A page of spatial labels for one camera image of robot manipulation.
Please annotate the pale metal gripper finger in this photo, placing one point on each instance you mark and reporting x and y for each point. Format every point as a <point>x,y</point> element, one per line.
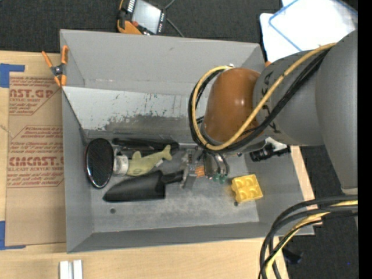
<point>187,161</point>
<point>189,181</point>

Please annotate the grey metal bin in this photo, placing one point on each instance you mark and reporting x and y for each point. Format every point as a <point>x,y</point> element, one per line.
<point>174,214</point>

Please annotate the pale green toy fish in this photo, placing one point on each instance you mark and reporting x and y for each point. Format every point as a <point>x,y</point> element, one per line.
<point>145,162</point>

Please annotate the yellow toy brick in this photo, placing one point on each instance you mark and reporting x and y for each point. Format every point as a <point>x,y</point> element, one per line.
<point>247,188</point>

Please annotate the black plastic trowel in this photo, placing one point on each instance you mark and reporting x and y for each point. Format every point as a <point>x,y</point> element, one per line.
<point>136,188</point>

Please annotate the white tape roll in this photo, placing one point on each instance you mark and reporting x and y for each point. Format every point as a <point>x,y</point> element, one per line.
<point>120,164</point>

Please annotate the black oval chrome-rimmed mirror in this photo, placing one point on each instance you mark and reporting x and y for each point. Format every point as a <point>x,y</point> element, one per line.
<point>98,163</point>

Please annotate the brown cardboard board, red print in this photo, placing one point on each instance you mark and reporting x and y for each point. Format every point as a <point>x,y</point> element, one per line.
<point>35,202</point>

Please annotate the black cylinder on white bracket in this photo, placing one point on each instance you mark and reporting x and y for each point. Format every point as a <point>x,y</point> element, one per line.
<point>263,153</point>

